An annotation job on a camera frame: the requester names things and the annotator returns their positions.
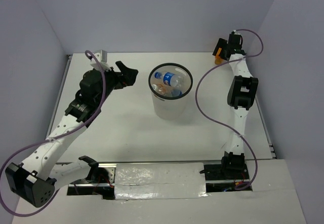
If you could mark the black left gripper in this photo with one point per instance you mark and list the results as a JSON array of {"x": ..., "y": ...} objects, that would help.
[{"x": 127, "y": 79}]

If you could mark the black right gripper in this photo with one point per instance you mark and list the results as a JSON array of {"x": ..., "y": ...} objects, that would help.
[{"x": 221, "y": 43}]

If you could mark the orange bottle with label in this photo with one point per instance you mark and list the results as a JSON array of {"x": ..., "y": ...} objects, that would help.
[{"x": 218, "y": 59}]

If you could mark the blue cap pepsi water bottle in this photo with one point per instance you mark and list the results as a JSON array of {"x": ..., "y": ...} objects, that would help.
[{"x": 170, "y": 79}]

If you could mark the blue label white cap bottle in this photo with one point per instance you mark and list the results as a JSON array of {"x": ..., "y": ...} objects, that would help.
[{"x": 175, "y": 92}]

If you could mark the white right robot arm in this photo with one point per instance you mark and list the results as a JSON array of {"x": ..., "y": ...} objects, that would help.
[{"x": 240, "y": 98}]

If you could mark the white bin with black rim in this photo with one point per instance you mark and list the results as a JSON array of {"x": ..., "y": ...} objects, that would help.
[{"x": 170, "y": 108}]

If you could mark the silver foil tape panel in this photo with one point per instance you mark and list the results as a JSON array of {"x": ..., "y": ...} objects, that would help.
[{"x": 159, "y": 181}]

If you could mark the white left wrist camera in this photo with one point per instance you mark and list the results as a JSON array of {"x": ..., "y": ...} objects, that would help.
[{"x": 101, "y": 56}]

